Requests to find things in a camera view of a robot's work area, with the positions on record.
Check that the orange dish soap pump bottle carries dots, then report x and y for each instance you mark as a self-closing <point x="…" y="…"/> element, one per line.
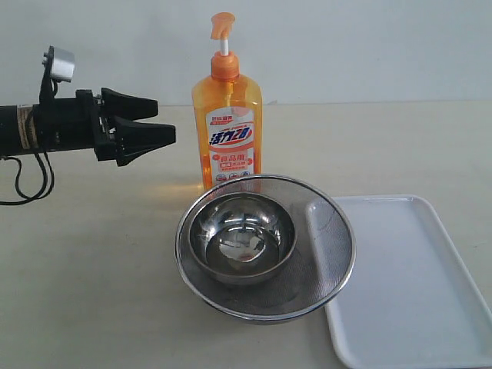
<point x="228" y="114"/>

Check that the metal mesh strainer basket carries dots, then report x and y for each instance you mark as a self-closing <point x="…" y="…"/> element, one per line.
<point x="319" y="268"/>

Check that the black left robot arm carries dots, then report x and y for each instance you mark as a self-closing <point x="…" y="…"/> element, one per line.
<point x="114" y="125"/>

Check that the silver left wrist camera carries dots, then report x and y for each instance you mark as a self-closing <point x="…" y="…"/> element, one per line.
<point x="59" y="64"/>

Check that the white plastic tray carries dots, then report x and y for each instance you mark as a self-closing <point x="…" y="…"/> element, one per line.
<point x="410" y="301"/>

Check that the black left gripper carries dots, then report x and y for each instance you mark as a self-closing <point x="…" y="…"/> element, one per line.
<point x="83" y="122"/>

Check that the small stainless steel bowl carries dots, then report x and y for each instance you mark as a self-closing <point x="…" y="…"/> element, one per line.
<point x="242" y="238"/>

